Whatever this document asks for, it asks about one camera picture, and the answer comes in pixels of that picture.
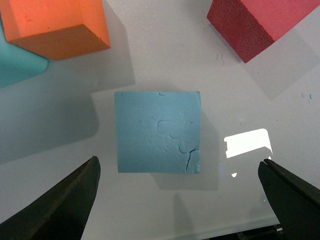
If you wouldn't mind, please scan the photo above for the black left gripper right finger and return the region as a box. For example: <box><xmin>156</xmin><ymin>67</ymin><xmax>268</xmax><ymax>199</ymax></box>
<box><xmin>258</xmin><ymin>159</ymin><xmax>320</xmax><ymax>240</ymax></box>

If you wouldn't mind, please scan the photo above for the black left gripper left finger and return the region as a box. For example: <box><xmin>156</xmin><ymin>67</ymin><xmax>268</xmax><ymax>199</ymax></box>
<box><xmin>0</xmin><ymin>156</ymin><xmax>101</xmax><ymax>240</ymax></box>

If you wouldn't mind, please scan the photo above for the teal plastic bin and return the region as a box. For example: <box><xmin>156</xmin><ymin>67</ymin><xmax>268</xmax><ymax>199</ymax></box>
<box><xmin>0</xmin><ymin>24</ymin><xmax>48</xmax><ymax>88</ymax></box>

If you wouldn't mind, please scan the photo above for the red foam block left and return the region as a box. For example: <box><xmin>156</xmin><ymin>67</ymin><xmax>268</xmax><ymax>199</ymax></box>
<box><xmin>207</xmin><ymin>0</ymin><xmax>320</xmax><ymax>63</ymax></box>

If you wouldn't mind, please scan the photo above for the orange foam block left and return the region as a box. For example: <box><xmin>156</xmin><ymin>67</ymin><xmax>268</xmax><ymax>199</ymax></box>
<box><xmin>0</xmin><ymin>0</ymin><xmax>111</xmax><ymax>61</ymax></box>

